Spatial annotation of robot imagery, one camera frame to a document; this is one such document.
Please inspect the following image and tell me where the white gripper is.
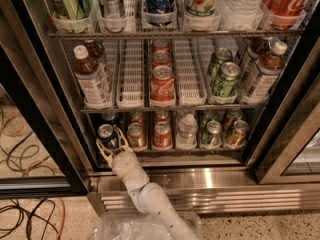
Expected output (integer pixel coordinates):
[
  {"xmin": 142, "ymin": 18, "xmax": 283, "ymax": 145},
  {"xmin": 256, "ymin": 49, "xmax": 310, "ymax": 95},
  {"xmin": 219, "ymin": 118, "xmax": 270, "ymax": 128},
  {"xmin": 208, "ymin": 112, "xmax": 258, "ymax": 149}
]
[{"xmin": 96, "ymin": 127, "xmax": 144, "ymax": 181}]

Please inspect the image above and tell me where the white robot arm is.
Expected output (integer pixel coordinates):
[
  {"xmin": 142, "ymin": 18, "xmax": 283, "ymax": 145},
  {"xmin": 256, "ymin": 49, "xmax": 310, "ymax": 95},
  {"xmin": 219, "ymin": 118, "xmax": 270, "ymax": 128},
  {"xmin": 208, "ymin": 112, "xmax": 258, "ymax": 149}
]
[{"xmin": 96, "ymin": 127, "xmax": 199, "ymax": 240}]

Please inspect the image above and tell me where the front gold soda can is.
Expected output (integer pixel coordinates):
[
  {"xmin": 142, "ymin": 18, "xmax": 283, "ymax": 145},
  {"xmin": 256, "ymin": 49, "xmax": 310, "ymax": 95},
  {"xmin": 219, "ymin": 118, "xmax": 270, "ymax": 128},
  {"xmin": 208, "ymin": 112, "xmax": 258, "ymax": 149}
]
[{"xmin": 127, "ymin": 123, "xmax": 146, "ymax": 149}]

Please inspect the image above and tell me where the gold soda can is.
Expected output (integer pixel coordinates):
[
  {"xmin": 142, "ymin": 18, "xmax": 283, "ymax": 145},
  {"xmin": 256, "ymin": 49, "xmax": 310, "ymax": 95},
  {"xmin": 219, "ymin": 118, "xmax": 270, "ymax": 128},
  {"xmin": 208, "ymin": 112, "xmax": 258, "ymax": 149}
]
[
  {"xmin": 130, "ymin": 111, "xmax": 145, "ymax": 125},
  {"xmin": 127, "ymin": 123, "xmax": 146, "ymax": 149}
]

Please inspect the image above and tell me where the rear gold soda can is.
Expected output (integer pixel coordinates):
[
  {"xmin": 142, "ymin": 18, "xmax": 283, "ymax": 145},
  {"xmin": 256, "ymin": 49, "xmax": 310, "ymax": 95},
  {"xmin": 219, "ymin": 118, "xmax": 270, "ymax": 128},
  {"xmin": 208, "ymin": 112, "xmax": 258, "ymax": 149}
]
[{"xmin": 130, "ymin": 111, "xmax": 145, "ymax": 125}]

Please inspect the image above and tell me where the front red can bottom shelf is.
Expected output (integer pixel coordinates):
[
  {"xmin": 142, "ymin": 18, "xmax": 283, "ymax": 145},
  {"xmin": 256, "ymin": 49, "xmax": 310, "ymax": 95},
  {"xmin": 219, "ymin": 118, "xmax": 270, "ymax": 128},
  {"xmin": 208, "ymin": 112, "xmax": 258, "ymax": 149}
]
[{"xmin": 153, "ymin": 122, "xmax": 172, "ymax": 150}]

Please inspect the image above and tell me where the red can shelf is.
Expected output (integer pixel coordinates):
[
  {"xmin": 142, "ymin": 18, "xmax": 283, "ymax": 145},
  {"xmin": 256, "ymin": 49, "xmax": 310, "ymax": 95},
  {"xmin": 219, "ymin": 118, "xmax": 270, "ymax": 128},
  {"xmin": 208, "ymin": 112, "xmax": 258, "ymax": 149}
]
[
  {"xmin": 153, "ymin": 122, "xmax": 172, "ymax": 150},
  {"xmin": 154, "ymin": 110, "xmax": 171, "ymax": 123}
]

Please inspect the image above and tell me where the rear red can bottom shelf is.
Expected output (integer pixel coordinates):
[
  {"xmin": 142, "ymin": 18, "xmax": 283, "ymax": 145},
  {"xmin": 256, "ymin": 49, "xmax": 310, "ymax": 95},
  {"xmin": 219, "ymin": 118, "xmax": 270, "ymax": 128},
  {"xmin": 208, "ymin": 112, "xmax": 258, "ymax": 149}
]
[{"xmin": 154, "ymin": 110, "xmax": 171, "ymax": 123}]

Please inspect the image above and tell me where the clear water bottle bottom shelf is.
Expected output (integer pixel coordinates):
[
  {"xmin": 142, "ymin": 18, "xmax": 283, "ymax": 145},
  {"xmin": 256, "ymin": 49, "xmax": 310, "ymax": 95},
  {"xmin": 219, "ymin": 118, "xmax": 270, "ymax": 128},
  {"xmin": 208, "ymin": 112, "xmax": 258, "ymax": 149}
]
[{"xmin": 176, "ymin": 114, "xmax": 198, "ymax": 150}]

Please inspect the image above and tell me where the fridge sliding glass door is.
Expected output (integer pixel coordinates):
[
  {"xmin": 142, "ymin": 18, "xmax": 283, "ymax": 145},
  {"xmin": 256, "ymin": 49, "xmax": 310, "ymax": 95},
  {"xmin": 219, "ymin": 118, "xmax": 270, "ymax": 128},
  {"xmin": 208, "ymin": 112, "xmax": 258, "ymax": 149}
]
[{"xmin": 0, "ymin": 0, "xmax": 90, "ymax": 199}]

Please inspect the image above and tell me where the front coca-cola can middle shelf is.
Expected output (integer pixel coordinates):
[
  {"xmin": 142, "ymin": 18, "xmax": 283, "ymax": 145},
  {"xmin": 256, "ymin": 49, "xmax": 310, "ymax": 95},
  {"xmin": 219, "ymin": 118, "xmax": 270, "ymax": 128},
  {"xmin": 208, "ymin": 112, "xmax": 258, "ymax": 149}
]
[{"xmin": 150, "ymin": 66, "xmax": 175, "ymax": 107}]

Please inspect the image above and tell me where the coca-cola can shelf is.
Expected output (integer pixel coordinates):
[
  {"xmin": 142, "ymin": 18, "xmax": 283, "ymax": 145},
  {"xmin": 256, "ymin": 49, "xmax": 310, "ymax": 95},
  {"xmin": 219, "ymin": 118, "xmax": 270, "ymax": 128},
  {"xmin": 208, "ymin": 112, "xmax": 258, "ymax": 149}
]
[
  {"xmin": 150, "ymin": 66, "xmax": 175, "ymax": 107},
  {"xmin": 151, "ymin": 39, "xmax": 171, "ymax": 52},
  {"xmin": 151, "ymin": 51, "xmax": 172, "ymax": 68}
]

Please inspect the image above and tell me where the rear green can bottom shelf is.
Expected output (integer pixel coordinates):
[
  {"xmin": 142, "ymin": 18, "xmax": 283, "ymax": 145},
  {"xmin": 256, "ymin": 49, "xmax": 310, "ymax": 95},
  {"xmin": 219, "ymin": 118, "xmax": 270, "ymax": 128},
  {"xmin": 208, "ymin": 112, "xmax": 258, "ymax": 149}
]
[{"xmin": 200, "ymin": 110, "xmax": 217, "ymax": 129}]

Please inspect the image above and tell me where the green can shelf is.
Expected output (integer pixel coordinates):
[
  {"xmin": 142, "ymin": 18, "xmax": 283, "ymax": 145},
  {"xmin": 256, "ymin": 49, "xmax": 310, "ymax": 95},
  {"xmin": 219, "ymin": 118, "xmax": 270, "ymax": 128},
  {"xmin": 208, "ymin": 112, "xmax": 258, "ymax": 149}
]
[
  {"xmin": 46, "ymin": 0, "xmax": 95, "ymax": 22},
  {"xmin": 212, "ymin": 62, "xmax": 241, "ymax": 98},
  {"xmin": 200, "ymin": 110, "xmax": 217, "ymax": 129},
  {"xmin": 201, "ymin": 120, "xmax": 222, "ymax": 149},
  {"xmin": 207, "ymin": 47, "xmax": 233, "ymax": 80}
]

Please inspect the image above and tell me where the front green can bottom shelf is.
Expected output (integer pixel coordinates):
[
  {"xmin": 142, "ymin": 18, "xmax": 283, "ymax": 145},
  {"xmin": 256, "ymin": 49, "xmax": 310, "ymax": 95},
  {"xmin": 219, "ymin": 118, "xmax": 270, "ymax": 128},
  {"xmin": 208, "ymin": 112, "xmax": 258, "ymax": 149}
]
[{"xmin": 201, "ymin": 120, "xmax": 222, "ymax": 149}]

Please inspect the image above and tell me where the rear coca-cola can middle shelf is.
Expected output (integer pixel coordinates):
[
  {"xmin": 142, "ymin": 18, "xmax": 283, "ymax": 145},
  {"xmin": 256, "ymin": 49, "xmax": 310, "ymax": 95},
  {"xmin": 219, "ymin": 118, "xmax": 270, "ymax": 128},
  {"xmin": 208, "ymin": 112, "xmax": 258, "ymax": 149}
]
[{"xmin": 151, "ymin": 39, "xmax": 171, "ymax": 52}]

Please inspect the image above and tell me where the front bronze can bottom shelf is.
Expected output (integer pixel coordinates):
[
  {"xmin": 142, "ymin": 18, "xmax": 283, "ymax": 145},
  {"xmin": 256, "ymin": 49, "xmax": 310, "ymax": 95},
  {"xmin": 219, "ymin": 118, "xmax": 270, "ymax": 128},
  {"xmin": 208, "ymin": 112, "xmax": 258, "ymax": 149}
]
[{"xmin": 225, "ymin": 120, "xmax": 249, "ymax": 146}]

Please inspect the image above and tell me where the bronze can shelf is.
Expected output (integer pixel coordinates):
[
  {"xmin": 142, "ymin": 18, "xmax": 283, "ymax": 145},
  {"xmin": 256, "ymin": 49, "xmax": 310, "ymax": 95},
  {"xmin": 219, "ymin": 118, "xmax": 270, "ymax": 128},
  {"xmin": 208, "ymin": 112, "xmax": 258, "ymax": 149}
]
[
  {"xmin": 225, "ymin": 120, "xmax": 249, "ymax": 146},
  {"xmin": 222, "ymin": 109, "xmax": 243, "ymax": 131}
]

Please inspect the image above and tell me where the front green can middle shelf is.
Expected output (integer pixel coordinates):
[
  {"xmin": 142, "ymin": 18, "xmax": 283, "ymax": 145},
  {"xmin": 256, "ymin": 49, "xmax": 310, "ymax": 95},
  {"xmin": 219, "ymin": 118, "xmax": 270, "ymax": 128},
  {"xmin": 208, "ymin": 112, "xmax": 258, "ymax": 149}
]
[{"xmin": 212, "ymin": 62, "xmax": 241, "ymax": 98}]

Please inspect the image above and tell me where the rear bronze can bottom shelf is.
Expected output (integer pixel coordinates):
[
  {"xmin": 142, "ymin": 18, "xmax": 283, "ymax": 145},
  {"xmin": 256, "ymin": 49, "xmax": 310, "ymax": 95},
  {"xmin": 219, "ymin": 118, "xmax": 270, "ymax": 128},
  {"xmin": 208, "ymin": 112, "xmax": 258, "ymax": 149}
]
[{"xmin": 222, "ymin": 109, "xmax": 243, "ymax": 131}]

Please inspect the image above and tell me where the rear green can middle shelf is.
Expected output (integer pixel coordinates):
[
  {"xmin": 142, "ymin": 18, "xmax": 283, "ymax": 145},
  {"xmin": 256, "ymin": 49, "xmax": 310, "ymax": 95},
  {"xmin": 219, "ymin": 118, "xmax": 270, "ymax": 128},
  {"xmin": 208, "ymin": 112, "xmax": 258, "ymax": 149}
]
[{"xmin": 207, "ymin": 47, "xmax": 233, "ymax": 80}]

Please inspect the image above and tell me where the silver can top shelf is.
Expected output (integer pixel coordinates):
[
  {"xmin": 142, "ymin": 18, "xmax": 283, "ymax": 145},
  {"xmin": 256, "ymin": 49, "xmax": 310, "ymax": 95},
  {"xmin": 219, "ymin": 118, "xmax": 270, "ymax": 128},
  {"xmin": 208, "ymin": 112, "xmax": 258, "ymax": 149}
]
[{"xmin": 98, "ymin": 0, "xmax": 126, "ymax": 19}]

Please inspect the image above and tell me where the green can top shelf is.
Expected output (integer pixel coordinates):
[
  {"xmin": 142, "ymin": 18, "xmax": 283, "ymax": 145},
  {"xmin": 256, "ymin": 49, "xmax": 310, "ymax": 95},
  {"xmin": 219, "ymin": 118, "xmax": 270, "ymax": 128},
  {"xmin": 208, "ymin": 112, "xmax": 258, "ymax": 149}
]
[{"xmin": 46, "ymin": 0, "xmax": 95, "ymax": 22}]

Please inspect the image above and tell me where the coca-cola bottle top shelf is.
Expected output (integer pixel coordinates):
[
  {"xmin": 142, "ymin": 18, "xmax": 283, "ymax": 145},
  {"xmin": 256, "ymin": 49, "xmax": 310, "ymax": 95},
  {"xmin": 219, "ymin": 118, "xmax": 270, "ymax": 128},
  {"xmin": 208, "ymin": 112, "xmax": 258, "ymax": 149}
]
[{"xmin": 263, "ymin": 0, "xmax": 308, "ymax": 30}]

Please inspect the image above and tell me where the clear plastic bin with bag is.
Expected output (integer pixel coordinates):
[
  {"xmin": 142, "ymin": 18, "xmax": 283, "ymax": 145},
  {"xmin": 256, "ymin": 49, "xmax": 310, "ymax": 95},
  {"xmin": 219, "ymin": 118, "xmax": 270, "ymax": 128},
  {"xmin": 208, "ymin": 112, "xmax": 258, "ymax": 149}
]
[{"xmin": 94, "ymin": 208, "xmax": 203, "ymax": 240}]

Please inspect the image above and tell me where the left front tea bottle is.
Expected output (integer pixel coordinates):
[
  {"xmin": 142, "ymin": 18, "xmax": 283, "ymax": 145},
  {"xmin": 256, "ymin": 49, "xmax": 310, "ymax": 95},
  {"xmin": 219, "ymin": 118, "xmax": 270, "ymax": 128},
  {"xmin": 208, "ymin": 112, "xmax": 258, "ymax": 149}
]
[{"xmin": 73, "ymin": 45, "xmax": 111, "ymax": 109}]

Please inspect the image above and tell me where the tea bottle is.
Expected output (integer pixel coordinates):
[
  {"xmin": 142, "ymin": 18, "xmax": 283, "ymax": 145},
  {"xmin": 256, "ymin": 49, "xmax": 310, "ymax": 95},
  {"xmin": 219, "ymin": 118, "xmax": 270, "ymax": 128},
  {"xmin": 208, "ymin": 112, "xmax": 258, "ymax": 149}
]
[
  {"xmin": 240, "ymin": 37, "xmax": 272, "ymax": 77},
  {"xmin": 242, "ymin": 41, "xmax": 287, "ymax": 100},
  {"xmin": 73, "ymin": 45, "xmax": 111, "ymax": 109},
  {"xmin": 84, "ymin": 40, "xmax": 110, "ymax": 81}
]

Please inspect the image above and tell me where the left rear tea bottle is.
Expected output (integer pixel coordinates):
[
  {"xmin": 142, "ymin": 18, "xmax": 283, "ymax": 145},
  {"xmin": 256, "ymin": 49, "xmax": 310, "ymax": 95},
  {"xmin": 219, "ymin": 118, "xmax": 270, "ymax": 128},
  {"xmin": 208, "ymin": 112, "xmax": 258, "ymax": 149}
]
[{"xmin": 84, "ymin": 40, "xmax": 110, "ymax": 81}]

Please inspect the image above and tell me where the empty white tray right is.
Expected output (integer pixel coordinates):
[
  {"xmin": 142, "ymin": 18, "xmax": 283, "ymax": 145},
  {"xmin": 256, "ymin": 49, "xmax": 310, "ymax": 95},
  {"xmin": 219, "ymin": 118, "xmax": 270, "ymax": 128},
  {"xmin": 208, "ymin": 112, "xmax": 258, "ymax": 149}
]
[{"xmin": 173, "ymin": 39, "xmax": 207, "ymax": 106}]

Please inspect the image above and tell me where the right front tea bottle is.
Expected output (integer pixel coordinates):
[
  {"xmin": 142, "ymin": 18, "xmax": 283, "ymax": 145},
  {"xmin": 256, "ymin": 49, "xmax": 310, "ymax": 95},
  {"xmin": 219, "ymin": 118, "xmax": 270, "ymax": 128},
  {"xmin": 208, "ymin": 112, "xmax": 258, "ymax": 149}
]
[{"xmin": 242, "ymin": 41, "xmax": 287, "ymax": 100}]

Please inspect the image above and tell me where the right rear tea bottle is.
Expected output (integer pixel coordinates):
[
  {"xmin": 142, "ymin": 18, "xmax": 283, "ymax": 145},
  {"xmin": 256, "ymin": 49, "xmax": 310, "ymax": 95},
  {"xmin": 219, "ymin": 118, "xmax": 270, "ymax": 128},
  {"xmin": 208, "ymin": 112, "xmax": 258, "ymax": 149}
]
[{"xmin": 240, "ymin": 37, "xmax": 272, "ymax": 77}]

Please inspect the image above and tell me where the orange floor cable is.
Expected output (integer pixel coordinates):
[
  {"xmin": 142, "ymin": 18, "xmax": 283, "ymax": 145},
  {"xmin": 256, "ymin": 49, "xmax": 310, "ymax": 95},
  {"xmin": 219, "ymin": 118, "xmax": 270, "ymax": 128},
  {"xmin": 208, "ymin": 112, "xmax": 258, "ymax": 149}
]
[{"xmin": 0, "ymin": 113, "xmax": 66, "ymax": 240}]

